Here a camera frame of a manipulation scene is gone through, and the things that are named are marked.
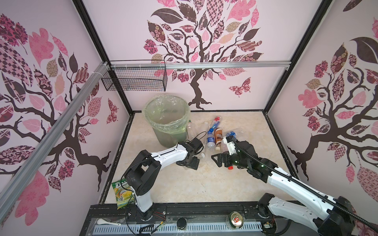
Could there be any white vented base panel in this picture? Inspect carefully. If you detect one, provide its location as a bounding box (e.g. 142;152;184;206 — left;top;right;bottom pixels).
92;222;262;236

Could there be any aluminium rail left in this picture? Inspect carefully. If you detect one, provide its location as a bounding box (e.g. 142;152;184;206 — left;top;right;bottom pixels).
1;62;109;220

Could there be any black corrugated cable hose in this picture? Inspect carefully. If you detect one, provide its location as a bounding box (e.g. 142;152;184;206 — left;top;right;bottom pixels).
233;141;378;234

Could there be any clear bottle pink blue label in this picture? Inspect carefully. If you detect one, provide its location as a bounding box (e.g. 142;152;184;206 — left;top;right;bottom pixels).
209;116;221;132

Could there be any black wire wall basket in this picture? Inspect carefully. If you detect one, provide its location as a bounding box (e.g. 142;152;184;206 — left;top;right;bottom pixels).
101;59;168;92

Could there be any aluminium rail back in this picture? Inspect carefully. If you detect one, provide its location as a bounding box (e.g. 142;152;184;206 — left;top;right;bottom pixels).
111;61;291;69

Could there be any clear bottle green cap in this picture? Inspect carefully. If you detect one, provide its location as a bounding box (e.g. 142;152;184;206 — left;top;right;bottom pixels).
187;120;197;140

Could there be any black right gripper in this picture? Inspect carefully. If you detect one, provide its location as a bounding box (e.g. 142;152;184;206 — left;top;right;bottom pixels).
211;148;250;170

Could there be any grey mesh waste bin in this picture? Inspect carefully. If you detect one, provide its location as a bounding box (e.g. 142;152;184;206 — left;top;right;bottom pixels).
142;94;191;147

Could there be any aluminium rail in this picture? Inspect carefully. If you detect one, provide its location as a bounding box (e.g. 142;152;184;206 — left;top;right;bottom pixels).
1;62;109;220
111;61;291;69

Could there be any green snack bag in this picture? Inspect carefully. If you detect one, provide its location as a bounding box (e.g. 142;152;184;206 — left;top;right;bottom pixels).
111;179;134;209

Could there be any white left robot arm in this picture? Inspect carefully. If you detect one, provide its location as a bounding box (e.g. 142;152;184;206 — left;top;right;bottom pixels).
123;138;203;215

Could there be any white spoon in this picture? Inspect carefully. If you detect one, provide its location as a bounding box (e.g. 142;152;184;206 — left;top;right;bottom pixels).
96;218;122;226

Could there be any small bottle blue label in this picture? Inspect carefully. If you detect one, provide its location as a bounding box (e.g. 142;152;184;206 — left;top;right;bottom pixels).
226;131;237;139

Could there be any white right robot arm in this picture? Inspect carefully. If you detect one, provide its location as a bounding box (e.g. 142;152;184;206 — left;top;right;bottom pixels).
211;140;355;236

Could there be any tin can on base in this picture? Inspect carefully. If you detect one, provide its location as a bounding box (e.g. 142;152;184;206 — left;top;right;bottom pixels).
226;211;244;230

